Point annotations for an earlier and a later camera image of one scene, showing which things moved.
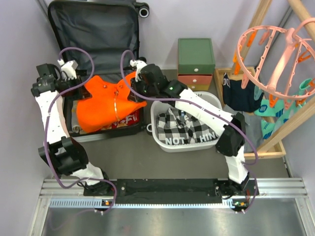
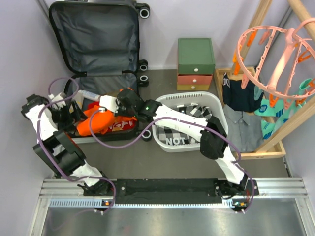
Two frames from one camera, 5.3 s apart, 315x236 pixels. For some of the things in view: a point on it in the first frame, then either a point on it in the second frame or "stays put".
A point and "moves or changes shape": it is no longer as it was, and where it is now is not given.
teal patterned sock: x=265 y=108 stays put
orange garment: x=106 y=103 moves or changes shape
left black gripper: x=80 y=93 to x=77 y=115
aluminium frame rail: x=69 y=193 stays put
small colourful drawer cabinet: x=196 y=63 stays put
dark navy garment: x=236 y=98 stays put
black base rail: x=169 y=191 stays put
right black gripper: x=138 y=82 to x=119 y=112
